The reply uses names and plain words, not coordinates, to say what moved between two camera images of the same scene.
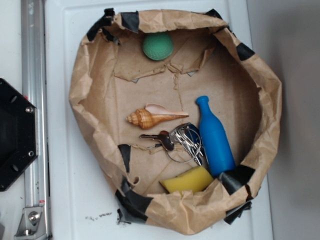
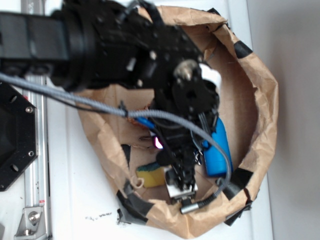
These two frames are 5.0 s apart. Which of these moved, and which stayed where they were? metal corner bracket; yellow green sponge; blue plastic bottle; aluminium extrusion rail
Moved: yellow green sponge
Stayed: metal corner bracket; blue plastic bottle; aluminium extrusion rail
